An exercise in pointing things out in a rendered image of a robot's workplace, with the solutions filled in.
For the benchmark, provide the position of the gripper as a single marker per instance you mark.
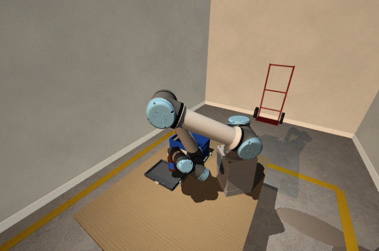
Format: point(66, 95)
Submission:
point(172, 152)

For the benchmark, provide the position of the dark brown bottle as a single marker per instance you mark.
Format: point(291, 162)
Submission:
point(170, 163)

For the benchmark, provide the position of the dark blue crate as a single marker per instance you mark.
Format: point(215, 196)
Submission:
point(202, 142)

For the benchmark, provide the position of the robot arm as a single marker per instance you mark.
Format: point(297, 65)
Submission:
point(164, 111)

